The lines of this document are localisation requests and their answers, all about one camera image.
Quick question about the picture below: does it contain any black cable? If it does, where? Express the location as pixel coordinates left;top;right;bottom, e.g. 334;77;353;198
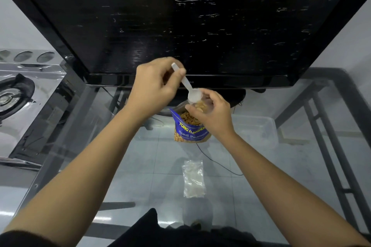
196;142;244;177

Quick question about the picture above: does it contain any white plastic spoon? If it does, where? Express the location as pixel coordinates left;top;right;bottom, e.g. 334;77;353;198
171;62;203;103

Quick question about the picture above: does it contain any person's left hand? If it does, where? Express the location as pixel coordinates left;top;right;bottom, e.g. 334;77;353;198
125;57;187;125

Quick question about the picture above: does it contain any person's left forearm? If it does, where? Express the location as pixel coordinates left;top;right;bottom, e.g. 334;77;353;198
3;104;145;247

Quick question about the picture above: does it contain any clear plastic container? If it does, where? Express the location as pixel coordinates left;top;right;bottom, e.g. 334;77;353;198
231;114;279;149

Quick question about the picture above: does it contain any steel gas stove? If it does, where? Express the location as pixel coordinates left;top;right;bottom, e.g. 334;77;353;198
0;49;68;159

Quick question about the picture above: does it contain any person's black clothing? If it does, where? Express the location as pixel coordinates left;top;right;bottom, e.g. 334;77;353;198
0;208;292;247

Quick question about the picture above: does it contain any blue peanut packet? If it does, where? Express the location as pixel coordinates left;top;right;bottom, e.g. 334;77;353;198
169;99;212;143

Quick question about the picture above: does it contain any black television stand base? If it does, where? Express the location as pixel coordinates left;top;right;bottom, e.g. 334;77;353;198
161;88;247;118

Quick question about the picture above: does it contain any grey metal table frame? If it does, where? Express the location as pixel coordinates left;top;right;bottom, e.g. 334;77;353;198
274;67;371;234

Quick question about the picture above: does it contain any person's right hand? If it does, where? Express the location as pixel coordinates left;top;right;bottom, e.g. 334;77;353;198
185;88;236;141

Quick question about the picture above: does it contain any person's right forearm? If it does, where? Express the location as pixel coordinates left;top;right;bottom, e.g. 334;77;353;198
219;130;371;247

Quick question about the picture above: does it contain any black flat television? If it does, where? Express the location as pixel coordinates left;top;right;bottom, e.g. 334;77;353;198
0;0;371;90

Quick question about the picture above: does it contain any small clear plastic bag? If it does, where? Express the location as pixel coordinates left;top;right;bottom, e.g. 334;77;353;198
182;160;206;199

